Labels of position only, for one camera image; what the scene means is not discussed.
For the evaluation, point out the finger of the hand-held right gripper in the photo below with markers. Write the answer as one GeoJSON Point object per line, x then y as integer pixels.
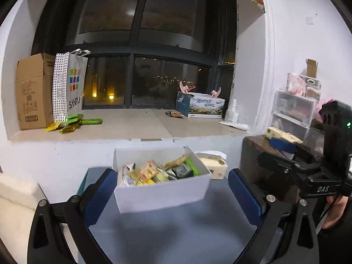
{"type": "Point", "coordinates": [275, 162]}
{"type": "Point", "coordinates": [283, 145]}

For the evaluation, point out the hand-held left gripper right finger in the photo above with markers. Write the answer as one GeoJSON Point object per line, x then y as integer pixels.
{"type": "Point", "coordinates": [244, 195]}

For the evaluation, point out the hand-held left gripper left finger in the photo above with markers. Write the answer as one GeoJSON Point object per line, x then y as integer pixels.
{"type": "Point", "coordinates": [101, 192]}

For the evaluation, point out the cream green snack packet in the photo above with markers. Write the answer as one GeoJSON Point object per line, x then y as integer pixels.
{"type": "Point", "coordinates": [286, 136]}

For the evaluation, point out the pile of mixed snack packets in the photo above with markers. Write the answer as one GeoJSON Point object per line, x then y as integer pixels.
{"type": "Point", "coordinates": [154, 173]}

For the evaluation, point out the white box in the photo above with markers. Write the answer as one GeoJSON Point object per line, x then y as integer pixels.
{"type": "Point", "coordinates": [159, 196]}

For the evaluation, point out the person's right hand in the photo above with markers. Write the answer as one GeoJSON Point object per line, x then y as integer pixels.
{"type": "Point", "coordinates": [338, 211]}

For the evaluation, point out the clear drawer organizer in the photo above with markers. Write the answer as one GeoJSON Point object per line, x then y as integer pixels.
{"type": "Point", "coordinates": [291, 110]}

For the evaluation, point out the cream tissue box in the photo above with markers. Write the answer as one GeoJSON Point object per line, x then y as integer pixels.
{"type": "Point", "coordinates": [217, 167]}

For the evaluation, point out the white flat packet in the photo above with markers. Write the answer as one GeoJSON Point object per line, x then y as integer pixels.
{"type": "Point", "coordinates": [235, 126]}

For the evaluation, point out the white plastic bottle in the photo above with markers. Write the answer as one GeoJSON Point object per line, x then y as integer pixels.
{"type": "Point", "coordinates": [231, 112]}

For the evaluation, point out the clear acrylic box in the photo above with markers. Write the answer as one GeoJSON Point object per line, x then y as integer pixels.
{"type": "Point", "coordinates": [299, 85]}

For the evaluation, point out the pile of green yellow packets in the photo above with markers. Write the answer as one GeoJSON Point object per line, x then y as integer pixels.
{"type": "Point", "coordinates": [71, 121]}

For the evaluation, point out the small cardboard piece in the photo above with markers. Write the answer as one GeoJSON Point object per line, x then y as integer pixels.
{"type": "Point", "coordinates": [312, 67]}

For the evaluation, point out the beige cushion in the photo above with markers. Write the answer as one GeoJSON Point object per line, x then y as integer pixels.
{"type": "Point", "coordinates": [16, 198]}

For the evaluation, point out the blue white printed carton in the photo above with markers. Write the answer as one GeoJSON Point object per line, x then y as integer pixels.
{"type": "Point", "coordinates": [203, 106]}

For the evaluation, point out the brown flat packet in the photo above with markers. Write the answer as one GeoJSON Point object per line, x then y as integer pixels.
{"type": "Point", "coordinates": [174, 114]}

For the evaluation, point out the white shopping bag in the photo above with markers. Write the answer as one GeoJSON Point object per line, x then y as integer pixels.
{"type": "Point", "coordinates": [74, 88]}

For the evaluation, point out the pink plush toy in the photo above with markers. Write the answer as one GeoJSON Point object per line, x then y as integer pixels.
{"type": "Point", "coordinates": [184, 88]}

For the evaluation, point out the brown cardboard box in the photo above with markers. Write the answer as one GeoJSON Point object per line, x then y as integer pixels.
{"type": "Point", "coordinates": [33, 93]}

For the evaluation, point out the dark window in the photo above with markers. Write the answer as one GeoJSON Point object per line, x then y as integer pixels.
{"type": "Point", "coordinates": [165, 13]}

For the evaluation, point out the white wall socket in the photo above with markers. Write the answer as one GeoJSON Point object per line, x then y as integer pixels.
{"type": "Point", "coordinates": [310, 19]}

